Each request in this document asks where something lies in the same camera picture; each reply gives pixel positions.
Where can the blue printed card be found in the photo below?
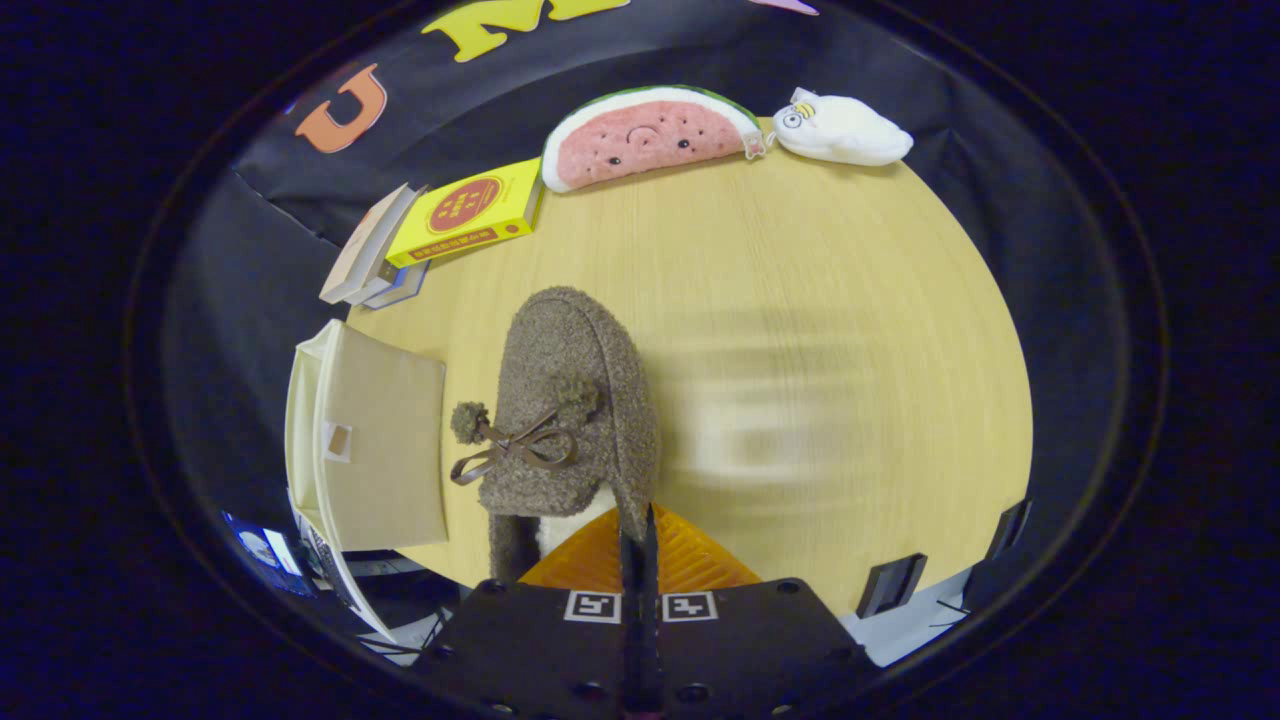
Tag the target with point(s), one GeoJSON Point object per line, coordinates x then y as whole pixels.
{"type": "Point", "coordinates": [265, 555]}

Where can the beige book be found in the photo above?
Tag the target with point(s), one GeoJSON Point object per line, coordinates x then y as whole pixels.
{"type": "Point", "coordinates": [360, 250]}

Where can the beige fabric storage box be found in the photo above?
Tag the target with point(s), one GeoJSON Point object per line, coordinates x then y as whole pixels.
{"type": "Point", "coordinates": [385, 450]}

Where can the white plush toy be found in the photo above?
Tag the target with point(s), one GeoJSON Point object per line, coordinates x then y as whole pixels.
{"type": "Point", "coordinates": [850, 130]}

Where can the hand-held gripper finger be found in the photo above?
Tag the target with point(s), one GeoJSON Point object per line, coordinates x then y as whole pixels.
{"type": "Point", "coordinates": [650, 620]}
{"type": "Point", "coordinates": [630, 620]}

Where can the watermelon plush toy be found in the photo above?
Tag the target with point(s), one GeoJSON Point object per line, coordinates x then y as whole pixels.
{"type": "Point", "coordinates": [650, 140]}

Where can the yellow book with red circle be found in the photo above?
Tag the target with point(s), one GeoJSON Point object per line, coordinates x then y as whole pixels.
{"type": "Point", "coordinates": [520, 190]}

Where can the brown fuzzy shoe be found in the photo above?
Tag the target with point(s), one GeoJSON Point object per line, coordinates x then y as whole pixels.
{"type": "Point", "coordinates": [570, 360]}

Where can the black backdrop cloth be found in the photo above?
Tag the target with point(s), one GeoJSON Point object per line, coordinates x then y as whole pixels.
{"type": "Point", "coordinates": [700, 45]}

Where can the blue book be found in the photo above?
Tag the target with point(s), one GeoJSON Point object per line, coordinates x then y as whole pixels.
{"type": "Point", "coordinates": [410, 287]}

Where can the black table bracket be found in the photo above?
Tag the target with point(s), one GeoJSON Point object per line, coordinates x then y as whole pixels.
{"type": "Point", "coordinates": [1008, 530]}
{"type": "Point", "coordinates": [890, 585]}

